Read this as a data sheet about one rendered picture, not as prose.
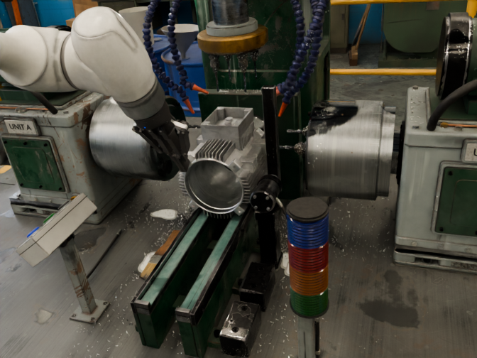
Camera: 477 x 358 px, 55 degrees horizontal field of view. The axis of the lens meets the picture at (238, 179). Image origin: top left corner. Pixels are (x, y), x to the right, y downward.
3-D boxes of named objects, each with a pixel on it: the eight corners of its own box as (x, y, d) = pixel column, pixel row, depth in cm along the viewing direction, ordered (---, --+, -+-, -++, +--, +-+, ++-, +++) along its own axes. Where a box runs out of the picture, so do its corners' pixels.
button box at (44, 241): (81, 220, 106) (66, 203, 105) (99, 207, 102) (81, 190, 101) (32, 268, 92) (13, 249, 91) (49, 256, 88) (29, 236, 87)
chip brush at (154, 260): (170, 231, 134) (169, 229, 134) (185, 232, 133) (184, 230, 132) (139, 278, 117) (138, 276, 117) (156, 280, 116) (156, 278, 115)
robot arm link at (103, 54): (166, 62, 86) (106, 62, 90) (130, -7, 73) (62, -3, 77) (148, 107, 81) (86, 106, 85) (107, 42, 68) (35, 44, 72)
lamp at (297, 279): (294, 267, 75) (293, 246, 73) (331, 273, 73) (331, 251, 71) (285, 293, 70) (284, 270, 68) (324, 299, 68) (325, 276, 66)
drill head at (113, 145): (108, 150, 160) (89, 82, 147) (204, 158, 148) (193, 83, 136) (63, 187, 139) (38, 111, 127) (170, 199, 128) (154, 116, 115)
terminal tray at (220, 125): (219, 131, 126) (216, 106, 123) (256, 133, 123) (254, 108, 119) (202, 150, 117) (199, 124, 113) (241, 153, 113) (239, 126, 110)
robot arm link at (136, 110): (120, 66, 88) (133, 87, 93) (103, 103, 84) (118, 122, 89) (162, 66, 85) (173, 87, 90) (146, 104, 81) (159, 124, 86)
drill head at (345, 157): (294, 164, 139) (291, 84, 126) (439, 175, 126) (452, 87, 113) (273, 209, 118) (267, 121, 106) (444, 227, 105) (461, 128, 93)
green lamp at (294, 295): (294, 288, 77) (294, 267, 75) (330, 293, 75) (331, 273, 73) (287, 314, 72) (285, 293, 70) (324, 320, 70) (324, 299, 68)
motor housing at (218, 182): (212, 177, 135) (204, 118, 126) (274, 182, 129) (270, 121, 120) (184, 214, 119) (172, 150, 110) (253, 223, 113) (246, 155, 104)
